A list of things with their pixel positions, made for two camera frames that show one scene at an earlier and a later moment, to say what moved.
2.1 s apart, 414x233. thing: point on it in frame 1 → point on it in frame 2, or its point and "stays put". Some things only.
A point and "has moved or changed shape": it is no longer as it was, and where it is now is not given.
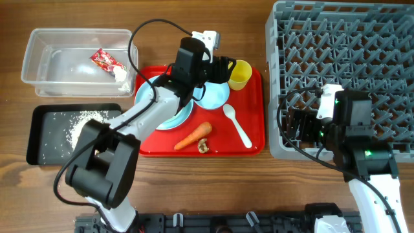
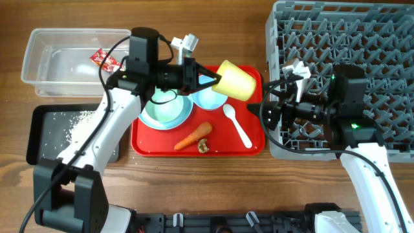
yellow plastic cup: (240, 75) has moved or changed shape
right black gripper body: (312, 129) → (287, 109)
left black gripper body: (217, 72) → (189, 75)
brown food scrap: (202, 146) stays put
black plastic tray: (55, 129) stays put
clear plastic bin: (79, 63) stays put
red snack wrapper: (105, 61) stays put
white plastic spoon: (229, 112) stays put
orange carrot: (205, 129) stays put
